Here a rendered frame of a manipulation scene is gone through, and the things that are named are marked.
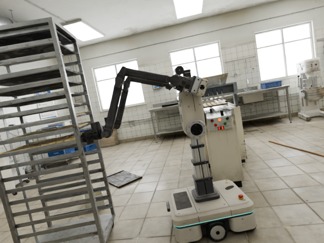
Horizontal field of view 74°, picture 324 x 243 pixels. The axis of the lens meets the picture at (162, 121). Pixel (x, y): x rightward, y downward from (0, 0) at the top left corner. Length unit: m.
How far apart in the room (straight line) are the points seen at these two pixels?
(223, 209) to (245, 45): 5.16
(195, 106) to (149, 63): 4.72
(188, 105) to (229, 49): 4.75
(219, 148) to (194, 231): 1.01
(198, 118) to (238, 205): 0.73
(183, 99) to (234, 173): 1.24
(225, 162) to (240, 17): 4.71
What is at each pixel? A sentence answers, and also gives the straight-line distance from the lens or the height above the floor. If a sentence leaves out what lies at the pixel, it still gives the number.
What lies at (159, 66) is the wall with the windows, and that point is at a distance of 6.27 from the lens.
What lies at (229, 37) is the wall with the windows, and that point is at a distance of 6.40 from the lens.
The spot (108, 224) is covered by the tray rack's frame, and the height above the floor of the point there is 0.15.
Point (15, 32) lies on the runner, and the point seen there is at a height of 1.77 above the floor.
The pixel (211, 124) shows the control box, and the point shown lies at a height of 0.77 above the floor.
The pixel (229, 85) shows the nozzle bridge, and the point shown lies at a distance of 3.21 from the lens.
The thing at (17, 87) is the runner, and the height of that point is 1.41.
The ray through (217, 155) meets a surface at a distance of 2.51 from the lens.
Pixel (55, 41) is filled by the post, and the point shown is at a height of 1.66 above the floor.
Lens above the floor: 1.17
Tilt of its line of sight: 7 degrees down
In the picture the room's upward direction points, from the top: 10 degrees counter-clockwise
